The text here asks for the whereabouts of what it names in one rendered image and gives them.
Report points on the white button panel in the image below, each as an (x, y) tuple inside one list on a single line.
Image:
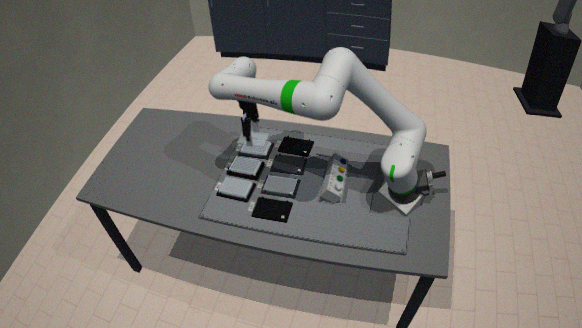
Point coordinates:
[(335, 179)]

